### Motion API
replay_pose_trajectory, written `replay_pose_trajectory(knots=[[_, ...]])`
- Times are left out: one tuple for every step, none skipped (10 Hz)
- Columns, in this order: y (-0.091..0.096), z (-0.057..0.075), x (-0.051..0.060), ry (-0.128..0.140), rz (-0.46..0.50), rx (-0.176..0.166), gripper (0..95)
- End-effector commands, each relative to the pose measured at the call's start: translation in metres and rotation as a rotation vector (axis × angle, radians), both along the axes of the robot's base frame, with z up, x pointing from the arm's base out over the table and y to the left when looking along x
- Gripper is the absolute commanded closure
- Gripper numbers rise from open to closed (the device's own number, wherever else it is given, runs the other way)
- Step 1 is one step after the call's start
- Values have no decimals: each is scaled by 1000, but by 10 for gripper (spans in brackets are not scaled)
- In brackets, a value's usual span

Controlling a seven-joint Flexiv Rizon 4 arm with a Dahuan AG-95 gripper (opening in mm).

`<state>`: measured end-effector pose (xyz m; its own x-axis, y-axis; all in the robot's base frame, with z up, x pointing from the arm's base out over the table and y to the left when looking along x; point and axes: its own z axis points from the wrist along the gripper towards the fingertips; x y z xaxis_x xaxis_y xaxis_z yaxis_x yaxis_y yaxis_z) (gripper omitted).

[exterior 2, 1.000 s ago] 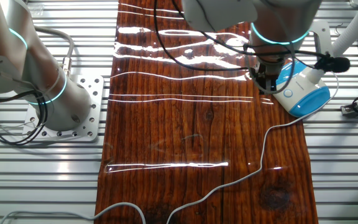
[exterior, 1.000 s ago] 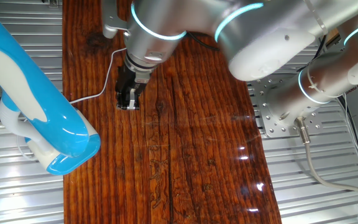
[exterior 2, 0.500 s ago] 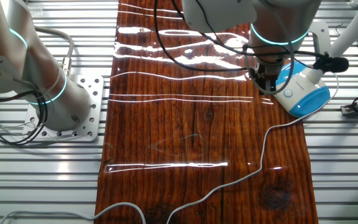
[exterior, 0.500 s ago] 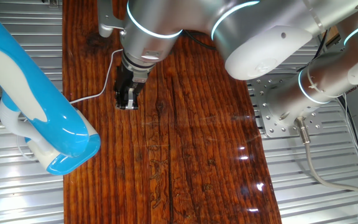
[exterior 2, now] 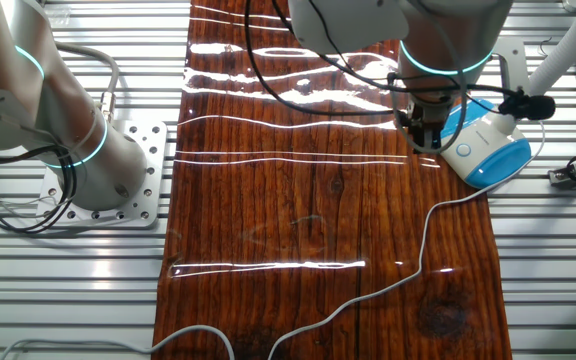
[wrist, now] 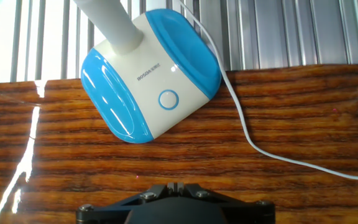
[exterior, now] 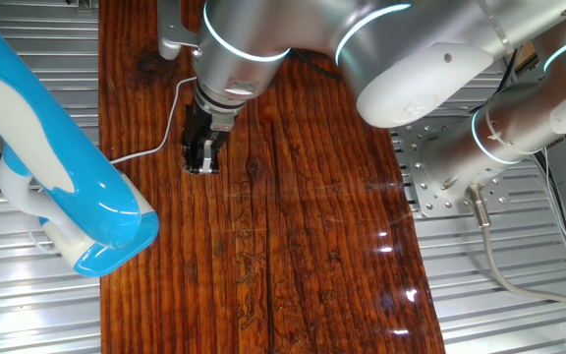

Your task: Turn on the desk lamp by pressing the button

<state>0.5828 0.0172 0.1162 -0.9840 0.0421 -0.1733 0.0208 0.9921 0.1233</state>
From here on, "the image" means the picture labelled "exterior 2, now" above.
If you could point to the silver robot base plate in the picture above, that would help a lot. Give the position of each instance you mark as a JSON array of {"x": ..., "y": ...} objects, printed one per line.
[{"x": 153, "y": 140}]

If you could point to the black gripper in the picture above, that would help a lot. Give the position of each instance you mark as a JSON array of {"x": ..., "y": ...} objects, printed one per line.
[{"x": 425, "y": 115}]

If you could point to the wood grain table mat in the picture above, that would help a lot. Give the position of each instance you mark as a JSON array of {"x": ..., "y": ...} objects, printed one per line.
[{"x": 293, "y": 210}]

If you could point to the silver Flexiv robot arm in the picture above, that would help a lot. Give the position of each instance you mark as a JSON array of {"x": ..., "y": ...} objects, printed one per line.
[{"x": 93, "y": 165}]

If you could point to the blue and white desk lamp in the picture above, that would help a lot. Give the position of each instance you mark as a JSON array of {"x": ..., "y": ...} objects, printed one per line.
[{"x": 493, "y": 150}]

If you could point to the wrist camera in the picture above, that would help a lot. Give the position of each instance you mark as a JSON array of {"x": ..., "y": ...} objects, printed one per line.
[{"x": 528, "y": 107}]

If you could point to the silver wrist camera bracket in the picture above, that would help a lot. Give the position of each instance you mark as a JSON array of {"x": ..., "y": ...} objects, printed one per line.
[{"x": 510, "y": 65}]

